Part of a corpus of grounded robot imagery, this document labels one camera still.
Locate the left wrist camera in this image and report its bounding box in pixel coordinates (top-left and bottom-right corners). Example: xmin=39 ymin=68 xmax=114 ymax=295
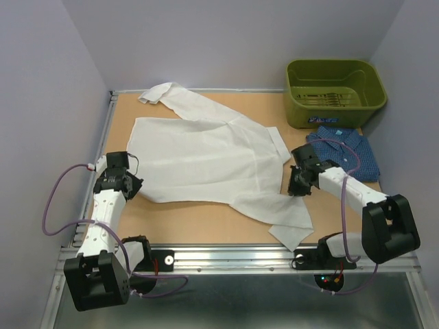
xmin=106 ymin=151 xmax=130 ymax=169

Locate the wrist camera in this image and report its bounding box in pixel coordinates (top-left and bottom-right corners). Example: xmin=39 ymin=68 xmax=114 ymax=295
xmin=106 ymin=151 xmax=130 ymax=169
xmin=292 ymin=144 xmax=320 ymax=169

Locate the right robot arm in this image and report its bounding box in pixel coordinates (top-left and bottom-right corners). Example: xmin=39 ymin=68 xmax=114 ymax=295
xmin=288 ymin=164 xmax=420 ymax=267

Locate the aluminium front rail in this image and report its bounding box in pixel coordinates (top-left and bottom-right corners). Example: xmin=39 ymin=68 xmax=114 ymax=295
xmin=56 ymin=244 xmax=421 ymax=276

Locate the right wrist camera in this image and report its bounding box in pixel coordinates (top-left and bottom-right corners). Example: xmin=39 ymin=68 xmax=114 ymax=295
xmin=292 ymin=144 xmax=320 ymax=169

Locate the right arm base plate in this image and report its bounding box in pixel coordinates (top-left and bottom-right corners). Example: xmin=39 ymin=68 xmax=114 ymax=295
xmin=292 ymin=248 xmax=357 ymax=271

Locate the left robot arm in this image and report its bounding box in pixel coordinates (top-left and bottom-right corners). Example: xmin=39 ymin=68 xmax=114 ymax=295
xmin=64 ymin=167 xmax=153 ymax=311

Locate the white long sleeve shirt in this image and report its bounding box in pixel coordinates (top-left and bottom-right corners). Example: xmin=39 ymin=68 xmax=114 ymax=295
xmin=127 ymin=82 xmax=313 ymax=250

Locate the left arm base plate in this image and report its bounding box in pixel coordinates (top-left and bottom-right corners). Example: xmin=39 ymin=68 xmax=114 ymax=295
xmin=134 ymin=249 xmax=175 ymax=273

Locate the green plastic tub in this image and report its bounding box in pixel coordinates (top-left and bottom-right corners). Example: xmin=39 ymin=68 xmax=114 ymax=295
xmin=284 ymin=59 xmax=388 ymax=129

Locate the aluminium side rail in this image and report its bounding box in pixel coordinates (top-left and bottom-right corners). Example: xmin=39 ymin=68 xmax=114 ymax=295
xmin=70 ymin=90 xmax=118 ymax=248

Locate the blue checked folded shirt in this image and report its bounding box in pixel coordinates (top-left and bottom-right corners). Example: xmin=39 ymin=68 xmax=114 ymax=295
xmin=306 ymin=126 xmax=380 ymax=182

